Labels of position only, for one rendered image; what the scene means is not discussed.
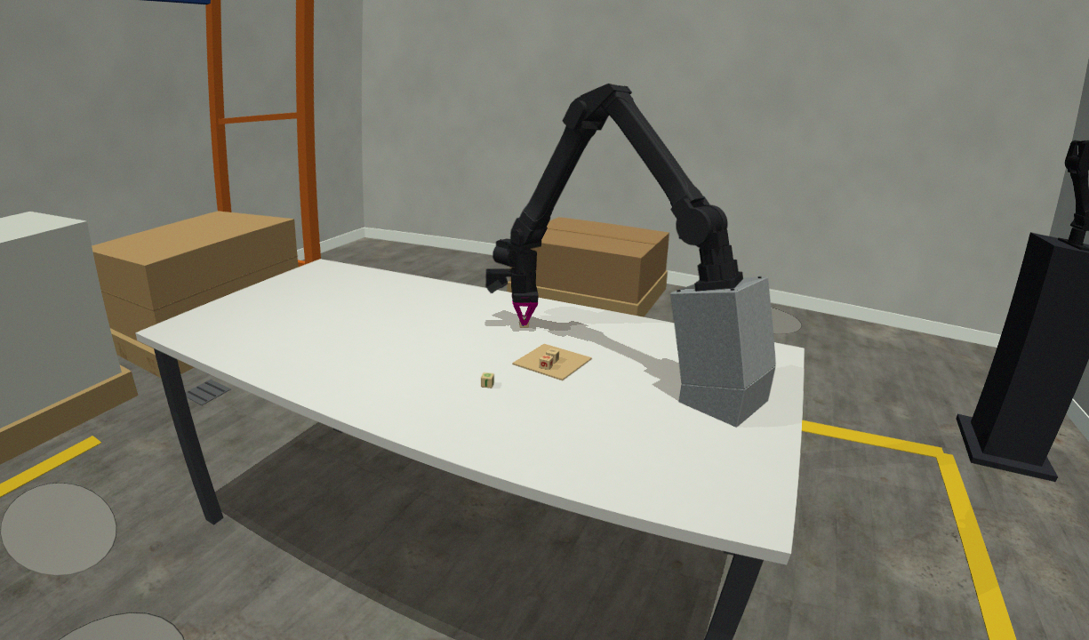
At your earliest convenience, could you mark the tan flat mat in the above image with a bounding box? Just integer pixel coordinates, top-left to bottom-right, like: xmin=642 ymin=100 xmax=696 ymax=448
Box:
xmin=513 ymin=344 xmax=592 ymax=380

